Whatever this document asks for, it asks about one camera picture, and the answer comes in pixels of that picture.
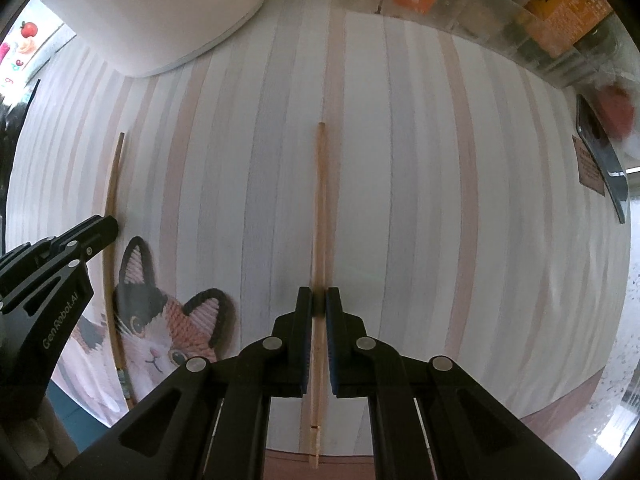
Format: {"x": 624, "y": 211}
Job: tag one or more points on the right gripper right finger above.
{"x": 430, "y": 419}

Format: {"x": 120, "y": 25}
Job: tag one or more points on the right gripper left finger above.
{"x": 208, "y": 420}

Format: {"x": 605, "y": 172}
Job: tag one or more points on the wooden chopstick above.
{"x": 108, "y": 267}
{"x": 318, "y": 285}

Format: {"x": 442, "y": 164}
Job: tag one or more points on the blue cabinet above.
{"x": 83, "y": 428}

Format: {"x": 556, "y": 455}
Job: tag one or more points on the striped cat table mat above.
{"x": 458, "y": 224}

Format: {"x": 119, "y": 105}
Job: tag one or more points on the cream cylindrical utensil holder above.
{"x": 141, "y": 38}

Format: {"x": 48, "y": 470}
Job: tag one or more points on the brown coaster card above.
{"x": 588, "y": 171}

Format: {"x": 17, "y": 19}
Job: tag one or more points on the colourful wall stickers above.
{"x": 17, "y": 51}

